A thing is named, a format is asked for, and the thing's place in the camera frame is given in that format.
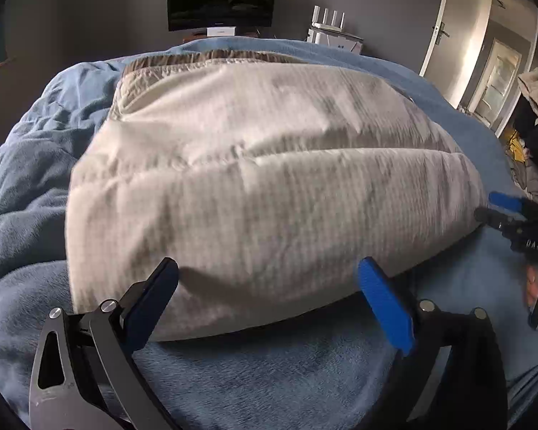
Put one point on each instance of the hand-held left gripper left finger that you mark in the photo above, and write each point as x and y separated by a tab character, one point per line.
154	298

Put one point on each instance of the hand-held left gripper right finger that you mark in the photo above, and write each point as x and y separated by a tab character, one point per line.
385	304

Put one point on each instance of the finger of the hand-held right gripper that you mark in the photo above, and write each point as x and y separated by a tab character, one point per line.
504	200
491	218

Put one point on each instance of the cream hooded puffer jacket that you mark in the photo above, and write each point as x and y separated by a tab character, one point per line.
273	179

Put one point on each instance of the pile of clothes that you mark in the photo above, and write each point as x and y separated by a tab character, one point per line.
535	134

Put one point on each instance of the glass panel hallway door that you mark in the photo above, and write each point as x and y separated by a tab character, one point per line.
497	83

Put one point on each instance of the blue fleece blanket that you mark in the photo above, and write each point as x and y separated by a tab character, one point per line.
27	188

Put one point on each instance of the white room door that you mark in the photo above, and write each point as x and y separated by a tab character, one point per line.
453	40

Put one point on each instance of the white shelf box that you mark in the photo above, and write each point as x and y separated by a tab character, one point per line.
336	41

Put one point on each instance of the white router with antennas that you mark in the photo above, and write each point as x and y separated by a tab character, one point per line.
329	20

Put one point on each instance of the flat white box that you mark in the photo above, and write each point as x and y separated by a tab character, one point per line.
222	31

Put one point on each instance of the black flat screen monitor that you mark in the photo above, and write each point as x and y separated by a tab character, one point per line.
222	2

